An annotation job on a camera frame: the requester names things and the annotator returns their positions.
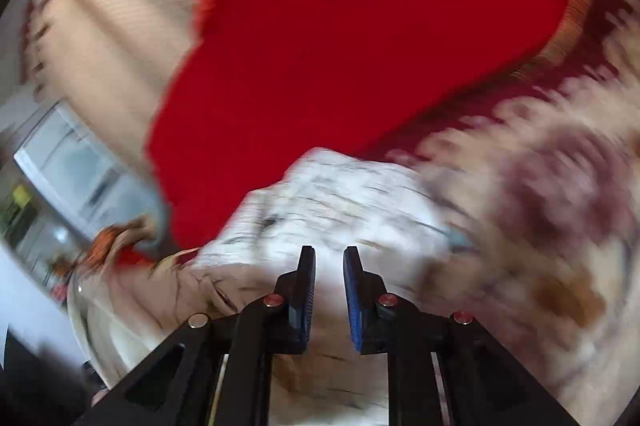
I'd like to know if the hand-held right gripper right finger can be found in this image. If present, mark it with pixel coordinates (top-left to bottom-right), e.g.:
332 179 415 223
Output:
343 246 581 426

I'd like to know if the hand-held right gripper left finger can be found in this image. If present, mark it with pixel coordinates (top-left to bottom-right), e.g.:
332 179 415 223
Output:
72 245 317 426

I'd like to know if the white crackle-print garment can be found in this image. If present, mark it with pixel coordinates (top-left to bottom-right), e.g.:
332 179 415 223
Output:
192 147 476 307

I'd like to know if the orange plush toy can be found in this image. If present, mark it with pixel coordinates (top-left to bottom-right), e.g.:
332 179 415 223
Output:
75 216 166 272

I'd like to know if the floral plush blanket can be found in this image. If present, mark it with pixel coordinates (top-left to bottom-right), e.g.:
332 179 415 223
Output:
67 0 640 426

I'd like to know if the red cloth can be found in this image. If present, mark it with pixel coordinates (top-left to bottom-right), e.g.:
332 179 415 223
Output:
145 0 583 267

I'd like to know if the glass-door cabinet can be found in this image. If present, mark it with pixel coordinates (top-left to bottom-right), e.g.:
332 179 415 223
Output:
12 101 166 257

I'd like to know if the cream striped curtain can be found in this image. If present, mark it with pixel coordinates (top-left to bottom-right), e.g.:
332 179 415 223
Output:
20 0 261 187

